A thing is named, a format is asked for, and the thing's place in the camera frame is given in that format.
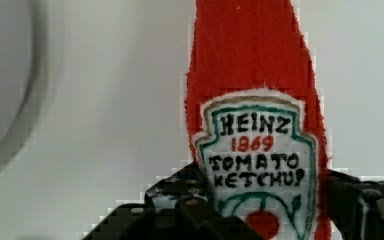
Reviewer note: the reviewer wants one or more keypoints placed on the grey round plate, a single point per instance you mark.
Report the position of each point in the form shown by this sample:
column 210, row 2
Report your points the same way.
column 22, row 27

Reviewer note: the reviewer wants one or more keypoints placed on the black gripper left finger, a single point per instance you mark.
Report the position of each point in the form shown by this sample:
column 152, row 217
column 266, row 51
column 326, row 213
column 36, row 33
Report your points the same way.
column 176, row 208

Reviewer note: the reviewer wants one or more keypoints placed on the red plush ketchup bottle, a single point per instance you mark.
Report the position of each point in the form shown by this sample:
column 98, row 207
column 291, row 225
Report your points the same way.
column 254, row 120

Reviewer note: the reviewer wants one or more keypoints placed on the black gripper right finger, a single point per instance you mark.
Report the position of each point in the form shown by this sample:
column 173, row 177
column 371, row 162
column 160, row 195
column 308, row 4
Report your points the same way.
column 356, row 207

